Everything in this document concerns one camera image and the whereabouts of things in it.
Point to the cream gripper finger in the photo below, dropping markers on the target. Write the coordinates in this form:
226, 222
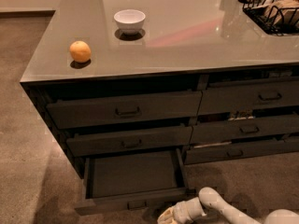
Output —
166, 217

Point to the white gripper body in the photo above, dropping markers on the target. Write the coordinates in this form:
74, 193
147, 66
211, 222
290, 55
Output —
181, 213

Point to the grey drawer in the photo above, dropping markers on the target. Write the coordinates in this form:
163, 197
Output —
122, 109
215, 132
134, 181
100, 143
248, 97
242, 150

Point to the grey kitchen island cabinet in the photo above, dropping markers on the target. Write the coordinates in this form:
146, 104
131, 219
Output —
184, 45

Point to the orange fruit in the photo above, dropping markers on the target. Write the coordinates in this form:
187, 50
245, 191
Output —
80, 51

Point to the white ceramic bowl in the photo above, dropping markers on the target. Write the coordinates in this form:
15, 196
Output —
130, 21

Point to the black wire basket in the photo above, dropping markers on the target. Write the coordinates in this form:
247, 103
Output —
254, 9

